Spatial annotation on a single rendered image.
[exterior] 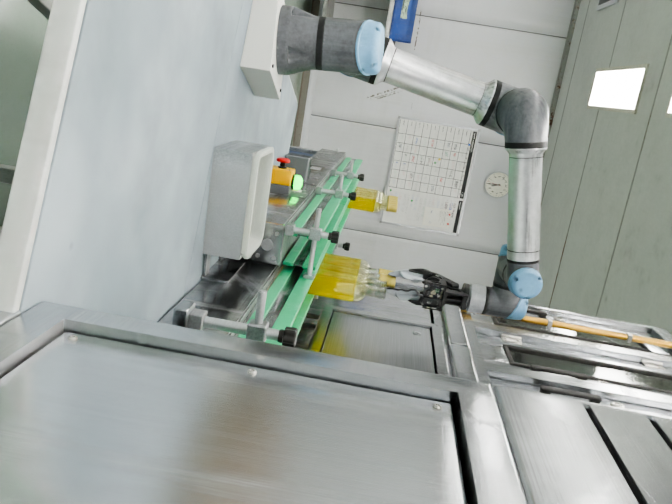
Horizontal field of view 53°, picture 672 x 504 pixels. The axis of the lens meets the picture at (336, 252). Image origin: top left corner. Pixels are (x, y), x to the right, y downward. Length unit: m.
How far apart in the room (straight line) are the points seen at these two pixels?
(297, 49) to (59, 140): 0.84
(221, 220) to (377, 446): 0.86
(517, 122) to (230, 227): 0.68
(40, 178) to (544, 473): 0.56
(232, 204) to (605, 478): 0.94
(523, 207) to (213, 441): 1.17
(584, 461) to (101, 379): 0.42
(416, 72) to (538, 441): 1.18
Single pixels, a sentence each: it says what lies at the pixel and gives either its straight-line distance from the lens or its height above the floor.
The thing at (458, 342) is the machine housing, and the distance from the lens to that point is 1.85.
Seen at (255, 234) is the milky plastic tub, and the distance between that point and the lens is 1.52.
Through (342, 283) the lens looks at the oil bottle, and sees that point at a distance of 1.66.
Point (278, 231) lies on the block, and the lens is 1.55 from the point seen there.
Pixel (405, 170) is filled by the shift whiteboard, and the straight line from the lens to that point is 7.51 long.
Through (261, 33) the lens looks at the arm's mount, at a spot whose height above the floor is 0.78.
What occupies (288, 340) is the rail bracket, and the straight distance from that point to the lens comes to 0.92.
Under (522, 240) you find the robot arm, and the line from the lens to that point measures 1.61.
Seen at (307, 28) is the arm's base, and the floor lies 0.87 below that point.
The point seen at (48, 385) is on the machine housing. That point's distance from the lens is 0.63.
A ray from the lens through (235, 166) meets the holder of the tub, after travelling 1.35.
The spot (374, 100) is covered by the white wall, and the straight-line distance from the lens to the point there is 7.48.
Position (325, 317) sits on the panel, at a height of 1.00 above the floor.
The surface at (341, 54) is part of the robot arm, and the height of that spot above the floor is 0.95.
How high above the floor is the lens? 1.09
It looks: 3 degrees down
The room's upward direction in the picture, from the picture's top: 100 degrees clockwise
